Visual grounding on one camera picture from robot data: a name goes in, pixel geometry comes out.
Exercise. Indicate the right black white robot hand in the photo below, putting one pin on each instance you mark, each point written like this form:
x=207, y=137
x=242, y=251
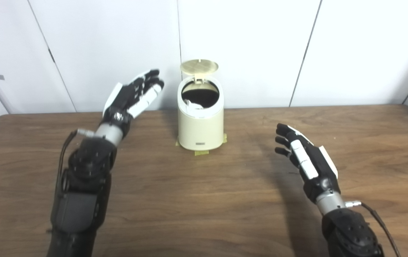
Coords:
x=318, y=171

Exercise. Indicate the cream round bin lid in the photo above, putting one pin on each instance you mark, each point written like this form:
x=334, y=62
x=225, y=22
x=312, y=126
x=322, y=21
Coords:
x=199, y=66

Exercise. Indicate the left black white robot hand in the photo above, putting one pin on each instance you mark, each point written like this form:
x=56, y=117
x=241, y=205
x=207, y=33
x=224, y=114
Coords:
x=125, y=100

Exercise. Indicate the cream-colored round bin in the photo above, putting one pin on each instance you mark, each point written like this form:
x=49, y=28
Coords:
x=200, y=128

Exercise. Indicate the small white plastic bottle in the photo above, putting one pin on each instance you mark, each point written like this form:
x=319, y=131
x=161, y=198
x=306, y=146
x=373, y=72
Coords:
x=194, y=105

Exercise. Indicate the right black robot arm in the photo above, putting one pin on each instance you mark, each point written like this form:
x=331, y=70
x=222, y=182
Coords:
x=350, y=235

